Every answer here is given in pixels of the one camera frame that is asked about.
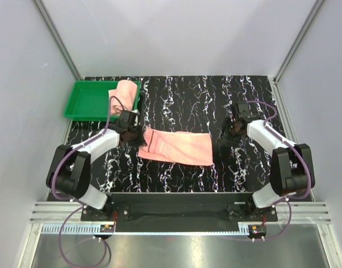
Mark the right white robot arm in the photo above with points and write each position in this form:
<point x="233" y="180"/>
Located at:
<point x="291" y="172"/>

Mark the aluminium frame post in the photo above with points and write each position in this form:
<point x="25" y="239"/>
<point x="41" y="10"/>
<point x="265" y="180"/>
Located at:
<point x="47" y="19"/>
<point x="310" y="19"/>

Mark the green plastic tray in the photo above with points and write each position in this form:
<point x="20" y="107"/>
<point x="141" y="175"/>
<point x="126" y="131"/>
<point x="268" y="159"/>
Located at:
<point x="89" y="101"/>

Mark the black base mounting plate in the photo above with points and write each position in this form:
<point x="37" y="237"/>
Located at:
<point x="228" y="206"/>

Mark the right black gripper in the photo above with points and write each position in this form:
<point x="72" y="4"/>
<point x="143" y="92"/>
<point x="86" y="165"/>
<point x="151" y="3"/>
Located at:
<point x="224" y="132"/>

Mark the left aluminium frame post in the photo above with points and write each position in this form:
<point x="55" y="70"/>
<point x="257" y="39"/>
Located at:
<point x="47" y="19"/>

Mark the front aluminium rail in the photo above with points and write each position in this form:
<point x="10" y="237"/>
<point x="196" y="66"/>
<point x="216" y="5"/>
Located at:
<point x="68" y="218"/>

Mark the pink towel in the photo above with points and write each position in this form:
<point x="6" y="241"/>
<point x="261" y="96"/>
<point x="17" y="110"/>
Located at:
<point x="186" y="148"/>
<point x="124" y="96"/>

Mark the right aluminium frame post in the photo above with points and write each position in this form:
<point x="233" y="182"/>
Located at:
<point x="310" y="19"/>

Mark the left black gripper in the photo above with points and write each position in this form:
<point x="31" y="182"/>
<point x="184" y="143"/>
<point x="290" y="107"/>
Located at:
<point x="140" y="142"/>

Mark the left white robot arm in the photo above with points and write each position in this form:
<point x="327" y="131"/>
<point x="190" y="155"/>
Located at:
<point x="69" y="175"/>

